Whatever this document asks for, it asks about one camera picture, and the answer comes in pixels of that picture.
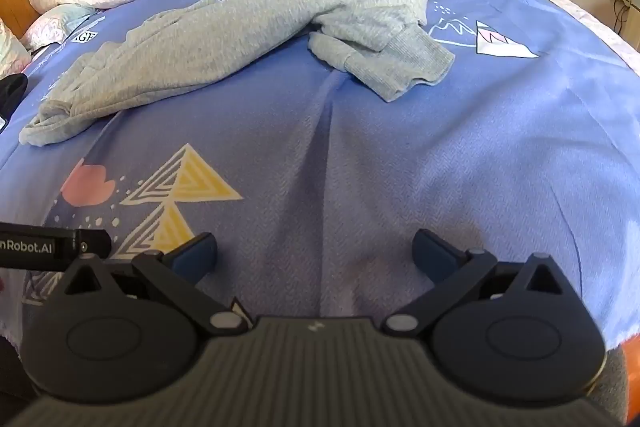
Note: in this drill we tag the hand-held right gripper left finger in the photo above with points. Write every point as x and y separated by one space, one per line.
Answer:
195 254

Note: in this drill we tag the black device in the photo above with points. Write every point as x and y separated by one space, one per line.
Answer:
11 99

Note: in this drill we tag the floral pillow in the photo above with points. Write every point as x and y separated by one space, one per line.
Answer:
55 24
10 52

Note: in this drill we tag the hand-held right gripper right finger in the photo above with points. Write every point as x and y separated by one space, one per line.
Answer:
427 252

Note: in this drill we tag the blue printed bedsheet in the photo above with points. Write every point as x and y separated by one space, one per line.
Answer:
400 157

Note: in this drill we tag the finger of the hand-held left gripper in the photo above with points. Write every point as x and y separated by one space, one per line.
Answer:
92 243

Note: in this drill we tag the grey sweater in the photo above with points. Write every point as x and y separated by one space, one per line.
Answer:
200 47

